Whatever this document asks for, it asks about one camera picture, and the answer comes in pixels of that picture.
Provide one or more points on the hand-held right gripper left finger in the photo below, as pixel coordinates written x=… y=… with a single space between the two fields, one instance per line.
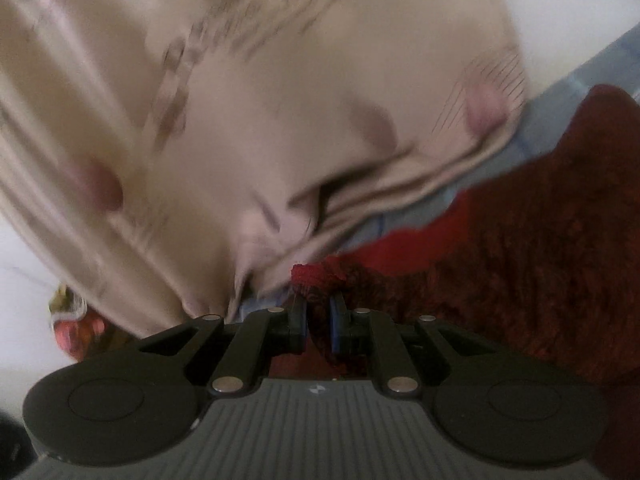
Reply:
x=301 y=327

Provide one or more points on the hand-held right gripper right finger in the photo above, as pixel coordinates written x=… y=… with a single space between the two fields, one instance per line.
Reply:
x=336 y=326

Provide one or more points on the dark red fuzzy garment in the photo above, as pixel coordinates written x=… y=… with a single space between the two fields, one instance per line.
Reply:
x=525 y=260

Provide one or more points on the beige leaf print curtain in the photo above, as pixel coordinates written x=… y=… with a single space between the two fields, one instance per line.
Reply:
x=260 y=110

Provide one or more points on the colourful floral cloth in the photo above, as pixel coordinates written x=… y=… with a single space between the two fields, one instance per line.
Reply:
x=75 y=325

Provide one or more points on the grey plaid bed sheet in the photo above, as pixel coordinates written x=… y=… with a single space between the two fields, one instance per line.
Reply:
x=550 y=110

